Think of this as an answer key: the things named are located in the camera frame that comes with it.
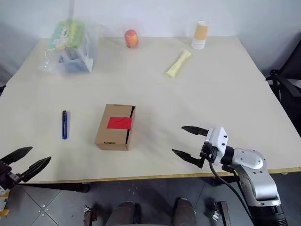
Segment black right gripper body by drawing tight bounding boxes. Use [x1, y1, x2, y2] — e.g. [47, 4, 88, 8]
[199, 142, 218, 163]

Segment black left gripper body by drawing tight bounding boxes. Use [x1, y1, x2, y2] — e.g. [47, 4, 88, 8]
[0, 162, 23, 189]

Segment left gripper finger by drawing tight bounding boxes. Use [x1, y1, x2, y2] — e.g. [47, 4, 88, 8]
[21, 156, 52, 184]
[0, 146, 33, 166]

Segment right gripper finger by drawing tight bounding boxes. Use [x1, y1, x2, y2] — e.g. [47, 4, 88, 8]
[181, 125, 209, 137]
[172, 148, 205, 169]

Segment blue utility knife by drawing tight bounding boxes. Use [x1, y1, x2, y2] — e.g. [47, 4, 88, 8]
[62, 110, 69, 140]

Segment brown cardboard box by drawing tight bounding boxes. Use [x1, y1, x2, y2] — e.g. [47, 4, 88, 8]
[94, 104, 137, 151]

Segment yellow floor object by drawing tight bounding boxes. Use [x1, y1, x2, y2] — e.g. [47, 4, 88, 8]
[0, 197, 10, 218]

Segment dark rounded shape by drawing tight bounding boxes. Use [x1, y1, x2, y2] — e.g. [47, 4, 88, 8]
[173, 197, 197, 226]
[110, 201, 142, 226]

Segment yellow wrapped snack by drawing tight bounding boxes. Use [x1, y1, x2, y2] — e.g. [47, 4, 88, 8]
[165, 49, 193, 79]

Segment red tape patch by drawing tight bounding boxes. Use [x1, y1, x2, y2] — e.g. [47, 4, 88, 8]
[107, 116, 134, 130]

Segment orange and white paper cup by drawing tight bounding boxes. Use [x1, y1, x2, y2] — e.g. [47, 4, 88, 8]
[191, 20, 210, 50]

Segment black chair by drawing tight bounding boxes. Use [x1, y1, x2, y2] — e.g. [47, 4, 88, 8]
[265, 29, 301, 142]

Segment blue and white package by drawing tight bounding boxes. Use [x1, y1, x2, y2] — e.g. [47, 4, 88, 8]
[58, 46, 90, 74]

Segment red yellow apple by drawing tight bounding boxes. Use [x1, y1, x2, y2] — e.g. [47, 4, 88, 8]
[124, 29, 140, 49]

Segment clear plastic bag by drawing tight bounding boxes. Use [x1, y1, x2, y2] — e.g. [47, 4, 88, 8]
[38, 16, 99, 77]

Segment green packaged goods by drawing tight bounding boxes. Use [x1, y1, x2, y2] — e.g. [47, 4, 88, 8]
[50, 19, 87, 49]

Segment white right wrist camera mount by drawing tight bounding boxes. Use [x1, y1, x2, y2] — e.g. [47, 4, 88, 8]
[204, 127, 229, 163]

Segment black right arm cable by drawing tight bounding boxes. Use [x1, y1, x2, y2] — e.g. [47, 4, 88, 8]
[208, 161, 258, 224]

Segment metal clamp bracket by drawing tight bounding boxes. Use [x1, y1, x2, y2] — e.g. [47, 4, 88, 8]
[206, 201, 230, 226]
[83, 204, 98, 226]

